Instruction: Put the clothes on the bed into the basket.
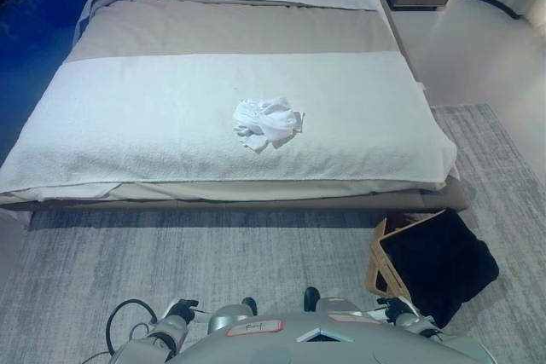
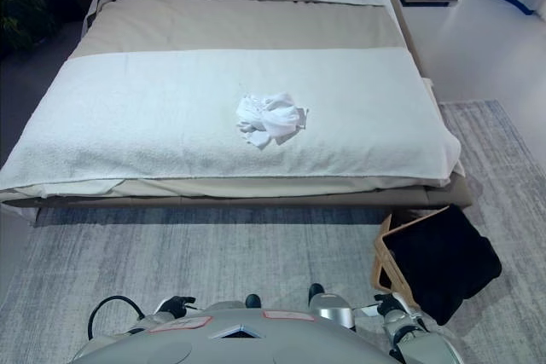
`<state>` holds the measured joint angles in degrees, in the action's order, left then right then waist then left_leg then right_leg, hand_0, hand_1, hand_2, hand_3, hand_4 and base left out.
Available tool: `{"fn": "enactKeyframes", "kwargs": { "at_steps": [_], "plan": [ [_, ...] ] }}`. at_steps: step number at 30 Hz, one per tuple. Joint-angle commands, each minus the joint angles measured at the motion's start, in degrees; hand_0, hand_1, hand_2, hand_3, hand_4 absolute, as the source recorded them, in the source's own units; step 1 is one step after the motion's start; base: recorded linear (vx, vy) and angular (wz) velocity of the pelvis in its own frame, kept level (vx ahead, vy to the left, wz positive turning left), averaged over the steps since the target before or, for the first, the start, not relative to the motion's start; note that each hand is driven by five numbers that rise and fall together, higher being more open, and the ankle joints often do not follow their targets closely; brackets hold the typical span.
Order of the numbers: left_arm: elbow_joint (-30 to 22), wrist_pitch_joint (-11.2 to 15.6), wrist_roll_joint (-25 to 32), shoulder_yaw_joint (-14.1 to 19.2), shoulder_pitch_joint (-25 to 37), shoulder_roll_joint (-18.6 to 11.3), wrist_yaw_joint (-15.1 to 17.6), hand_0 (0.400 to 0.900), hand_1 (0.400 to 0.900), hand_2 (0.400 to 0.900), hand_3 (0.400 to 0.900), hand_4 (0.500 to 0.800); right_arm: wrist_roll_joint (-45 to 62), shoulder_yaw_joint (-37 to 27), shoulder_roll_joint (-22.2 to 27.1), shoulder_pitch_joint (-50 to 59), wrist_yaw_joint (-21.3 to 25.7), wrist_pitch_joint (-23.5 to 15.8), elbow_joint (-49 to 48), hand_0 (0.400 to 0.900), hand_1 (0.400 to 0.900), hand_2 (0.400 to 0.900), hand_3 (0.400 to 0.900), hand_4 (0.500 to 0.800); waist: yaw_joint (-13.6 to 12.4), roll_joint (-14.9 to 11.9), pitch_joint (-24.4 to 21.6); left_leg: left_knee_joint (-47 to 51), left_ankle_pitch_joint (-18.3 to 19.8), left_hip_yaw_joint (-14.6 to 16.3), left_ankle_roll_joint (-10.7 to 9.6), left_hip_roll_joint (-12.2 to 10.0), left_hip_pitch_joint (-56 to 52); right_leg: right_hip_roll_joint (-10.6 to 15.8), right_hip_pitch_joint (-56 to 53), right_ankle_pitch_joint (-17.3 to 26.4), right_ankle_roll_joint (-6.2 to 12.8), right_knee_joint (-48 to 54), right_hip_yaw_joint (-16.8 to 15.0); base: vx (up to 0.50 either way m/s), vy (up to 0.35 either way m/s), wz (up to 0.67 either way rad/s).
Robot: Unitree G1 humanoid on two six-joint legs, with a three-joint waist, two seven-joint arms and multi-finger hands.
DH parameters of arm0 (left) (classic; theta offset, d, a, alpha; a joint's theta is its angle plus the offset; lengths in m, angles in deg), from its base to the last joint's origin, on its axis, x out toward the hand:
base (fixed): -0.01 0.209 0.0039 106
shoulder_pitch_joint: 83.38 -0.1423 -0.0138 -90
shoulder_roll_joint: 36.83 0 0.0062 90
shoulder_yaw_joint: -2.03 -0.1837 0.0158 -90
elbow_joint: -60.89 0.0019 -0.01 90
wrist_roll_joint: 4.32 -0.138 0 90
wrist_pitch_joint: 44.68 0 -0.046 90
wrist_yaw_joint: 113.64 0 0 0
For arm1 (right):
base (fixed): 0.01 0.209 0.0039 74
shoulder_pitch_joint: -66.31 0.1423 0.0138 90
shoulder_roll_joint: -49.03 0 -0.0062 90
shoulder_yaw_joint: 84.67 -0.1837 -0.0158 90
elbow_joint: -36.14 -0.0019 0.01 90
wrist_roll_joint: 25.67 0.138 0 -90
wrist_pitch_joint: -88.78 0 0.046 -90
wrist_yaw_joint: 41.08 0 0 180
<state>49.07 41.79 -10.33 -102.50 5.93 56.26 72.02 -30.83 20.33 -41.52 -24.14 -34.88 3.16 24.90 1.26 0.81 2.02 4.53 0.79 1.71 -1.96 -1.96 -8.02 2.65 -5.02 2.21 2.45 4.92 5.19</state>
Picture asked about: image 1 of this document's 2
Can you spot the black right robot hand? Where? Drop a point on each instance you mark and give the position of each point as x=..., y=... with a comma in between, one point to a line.
x=394, y=307

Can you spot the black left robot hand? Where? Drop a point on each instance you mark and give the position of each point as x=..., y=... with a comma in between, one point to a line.
x=182, y=308

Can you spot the white clothes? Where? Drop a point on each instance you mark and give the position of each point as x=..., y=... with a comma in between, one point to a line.
x=273, y=121

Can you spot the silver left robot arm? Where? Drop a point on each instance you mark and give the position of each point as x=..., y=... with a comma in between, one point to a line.
x=158, y=338

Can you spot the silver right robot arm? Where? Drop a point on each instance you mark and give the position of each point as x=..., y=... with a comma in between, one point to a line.
x=417, y=324

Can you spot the grey woven rug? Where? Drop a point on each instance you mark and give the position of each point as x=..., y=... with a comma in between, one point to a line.
x=170, y=261

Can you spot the silver left robot leg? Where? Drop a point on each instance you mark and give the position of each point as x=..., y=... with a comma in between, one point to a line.
x=232, y=315

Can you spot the silver robot leg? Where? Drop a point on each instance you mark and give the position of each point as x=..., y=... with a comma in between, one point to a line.
x=332, y=305
x=232, y=315

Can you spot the silver right robot leg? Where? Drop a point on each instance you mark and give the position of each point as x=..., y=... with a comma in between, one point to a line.
x=332, y=305

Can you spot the silver robot torso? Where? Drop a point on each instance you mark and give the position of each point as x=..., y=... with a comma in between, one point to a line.
x=277, y=347

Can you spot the cream mattress sheet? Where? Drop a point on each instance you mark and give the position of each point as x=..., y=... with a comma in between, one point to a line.
x=256, y=190

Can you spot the beige duvet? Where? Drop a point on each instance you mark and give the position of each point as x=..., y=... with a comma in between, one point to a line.
x=234, y=27

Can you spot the brown upholstered bed frame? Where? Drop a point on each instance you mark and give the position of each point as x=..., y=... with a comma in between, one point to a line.
x=256, y=205

